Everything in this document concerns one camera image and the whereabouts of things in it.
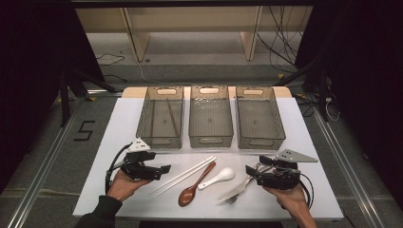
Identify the person's right hand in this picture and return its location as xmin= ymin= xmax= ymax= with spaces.
xmin=262 ymin=185 xmax=311 ymax=219

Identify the short aluminium floor rail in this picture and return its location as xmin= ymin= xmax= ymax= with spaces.
xmin=86 ymin=89 xmax=125 ymax=98

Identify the white cable with plug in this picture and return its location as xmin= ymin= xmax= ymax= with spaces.
xmin=324 ymin=96 xmax=340 ymax=122

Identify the white floor cable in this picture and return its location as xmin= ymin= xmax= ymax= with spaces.
xmin=136 ymin=61 xmax=191 ymax=87

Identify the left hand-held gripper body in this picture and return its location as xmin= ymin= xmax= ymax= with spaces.
xmin=120 ymin=137 xmax=162 ymax=181

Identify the brown wooden spoon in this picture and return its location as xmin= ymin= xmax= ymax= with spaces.
xmin=178 ymin=161 xmax=217 ymax=208

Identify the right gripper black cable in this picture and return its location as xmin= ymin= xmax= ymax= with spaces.
xmin=297 ymin=172 xmax=316 ymax=210

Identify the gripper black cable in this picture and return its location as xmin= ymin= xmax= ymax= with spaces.
xmin=297 ymin=172 xmax=316 ymax=210
xmin=105 ymin=143 xmax=132 ymax=195

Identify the black metal stand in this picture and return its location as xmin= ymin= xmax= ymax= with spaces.
xmin=275 ymin=56 xmax=331 ymax=123

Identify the wooden table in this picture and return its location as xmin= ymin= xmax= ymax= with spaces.
xmin=122 ymin=85 xmax=293 ymax=99

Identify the white table cover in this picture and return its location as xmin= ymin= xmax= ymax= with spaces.
xmin=72 ymin=96 xmax=345 ymax=221

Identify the silver fork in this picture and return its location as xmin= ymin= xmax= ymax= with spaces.
xmin=222 ymin=174 xmax=259 ymax=206

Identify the person's left hand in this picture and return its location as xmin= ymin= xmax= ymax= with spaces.
xmin=106 ymin=169 xmax=154 ymax=202

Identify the white ceramic spoon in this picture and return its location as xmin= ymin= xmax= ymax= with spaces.
xmin=197 ymin=166 xmax=237 ymax=191

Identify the black floor cable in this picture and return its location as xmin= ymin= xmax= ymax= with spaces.
xmin=95 ymin=51 xmax=126 ymax=67

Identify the white chopstick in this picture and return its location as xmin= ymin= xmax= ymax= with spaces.
xmin=151 ymin=157 xmax=218 ymax=200
xmin=147 ymin=155 xmax=215 ymax=195

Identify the light wooden desk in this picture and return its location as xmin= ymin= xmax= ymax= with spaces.
xmin=75 ymin=6 xmax=315 ymax=63

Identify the grey translucent plastic bin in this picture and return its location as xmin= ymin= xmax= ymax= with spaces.
xmin=135 ymin=85 xmax=185 ymax=150
xmin=235 ymin=85 xmax=287 ymax=151
xmin=188 ymin=85 xmax=235 ymax=149

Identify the black tripod stand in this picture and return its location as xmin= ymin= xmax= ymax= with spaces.
xmin=58 ymin=67 xmax=120 ymax=127

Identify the bundle of black cables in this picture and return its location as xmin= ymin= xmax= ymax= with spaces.
xmin=256 ymin=6 xmax=305 ymax=74

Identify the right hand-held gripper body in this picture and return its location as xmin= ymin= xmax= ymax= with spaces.
xmin=256 ymin=148 xmax=319 ymax=191

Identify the black curtain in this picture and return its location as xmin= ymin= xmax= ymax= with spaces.
xmin=0 ymin=0 xmax=106 ymax=194
xmin=294 ymin=0 xmax=403 ymax=210

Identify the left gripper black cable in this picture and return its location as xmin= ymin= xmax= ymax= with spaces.
xmin=105 ymin=143 xmax=132 ymax=195

